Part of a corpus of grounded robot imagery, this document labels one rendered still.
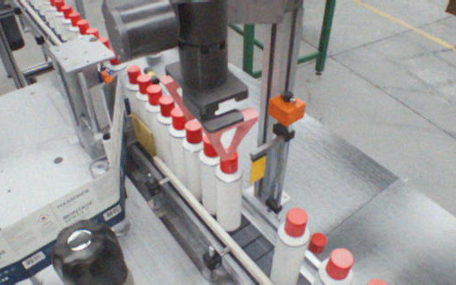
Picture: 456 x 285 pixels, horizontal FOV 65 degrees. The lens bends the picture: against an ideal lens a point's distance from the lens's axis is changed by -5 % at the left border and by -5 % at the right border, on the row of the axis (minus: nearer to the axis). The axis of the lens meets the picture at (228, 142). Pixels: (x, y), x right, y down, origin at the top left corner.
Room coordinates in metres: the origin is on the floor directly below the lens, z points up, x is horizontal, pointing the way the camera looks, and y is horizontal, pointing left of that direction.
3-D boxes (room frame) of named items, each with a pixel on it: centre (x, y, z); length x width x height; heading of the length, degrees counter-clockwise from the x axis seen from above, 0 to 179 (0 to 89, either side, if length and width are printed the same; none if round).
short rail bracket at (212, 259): (0.37, 0.03, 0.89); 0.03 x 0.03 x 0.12; 37
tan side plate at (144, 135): (0.69, 0.21, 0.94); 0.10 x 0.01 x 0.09; 37
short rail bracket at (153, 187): (0.56, 0.15, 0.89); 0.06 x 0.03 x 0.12; 127
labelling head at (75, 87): (0.75, 0.33, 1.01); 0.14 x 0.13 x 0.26; 37
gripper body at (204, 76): (0.39, 0.03, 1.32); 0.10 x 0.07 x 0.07; 31
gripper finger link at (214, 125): (0.36, 0.01, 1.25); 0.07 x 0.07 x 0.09; 31
